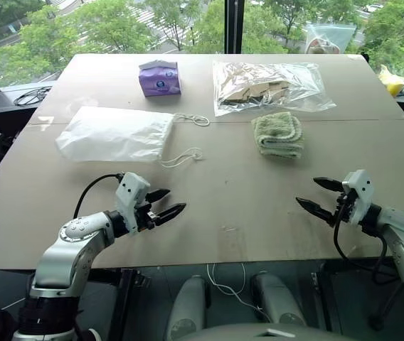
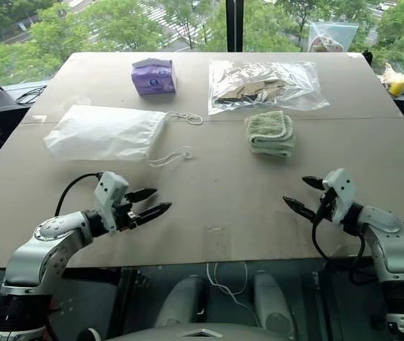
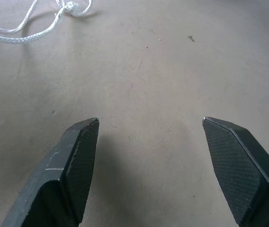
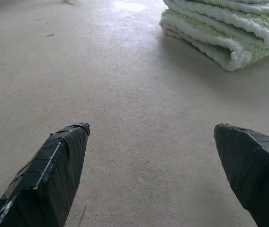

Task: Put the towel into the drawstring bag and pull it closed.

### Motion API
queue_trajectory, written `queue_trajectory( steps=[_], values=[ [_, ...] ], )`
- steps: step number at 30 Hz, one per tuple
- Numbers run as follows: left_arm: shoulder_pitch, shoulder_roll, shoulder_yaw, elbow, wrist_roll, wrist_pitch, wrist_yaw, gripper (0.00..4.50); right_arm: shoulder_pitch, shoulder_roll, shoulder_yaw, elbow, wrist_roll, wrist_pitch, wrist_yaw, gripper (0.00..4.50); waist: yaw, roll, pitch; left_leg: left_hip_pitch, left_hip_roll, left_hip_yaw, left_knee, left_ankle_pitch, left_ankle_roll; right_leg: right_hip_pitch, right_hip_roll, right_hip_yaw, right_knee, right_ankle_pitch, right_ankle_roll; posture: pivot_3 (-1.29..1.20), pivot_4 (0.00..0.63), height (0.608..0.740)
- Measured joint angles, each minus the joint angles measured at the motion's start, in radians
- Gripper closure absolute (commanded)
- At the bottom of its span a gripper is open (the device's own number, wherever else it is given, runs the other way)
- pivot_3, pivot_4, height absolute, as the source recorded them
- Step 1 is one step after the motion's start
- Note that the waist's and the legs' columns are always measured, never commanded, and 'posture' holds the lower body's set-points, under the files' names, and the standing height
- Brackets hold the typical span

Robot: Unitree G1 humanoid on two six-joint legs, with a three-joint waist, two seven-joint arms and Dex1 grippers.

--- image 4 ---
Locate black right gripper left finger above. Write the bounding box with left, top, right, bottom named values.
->
left=0, top=122, right=92, bottom=227

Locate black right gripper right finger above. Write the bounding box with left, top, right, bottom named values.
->
left=214, top=123, right=269, bottom=227

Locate folded green white fluffy towel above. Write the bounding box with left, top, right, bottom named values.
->
left=159, top=0, right=269, bottom=72

